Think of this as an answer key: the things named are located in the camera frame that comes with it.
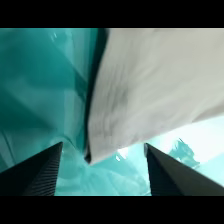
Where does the beige garment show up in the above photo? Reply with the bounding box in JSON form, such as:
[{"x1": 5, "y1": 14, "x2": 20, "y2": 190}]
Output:
[{"x1": 83, "y1": 27, "x2": 224, "y2": 166}]

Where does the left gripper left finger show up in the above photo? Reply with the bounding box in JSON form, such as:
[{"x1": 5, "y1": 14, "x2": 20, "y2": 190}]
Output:
[{"x1": 0, "y1": 141, "x2": 64, "y2": 197}]

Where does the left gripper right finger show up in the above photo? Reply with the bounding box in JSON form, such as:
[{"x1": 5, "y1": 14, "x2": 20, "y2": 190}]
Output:
[{"x1": 143, "y1": 142, "x2": 224, "y2": 197}]

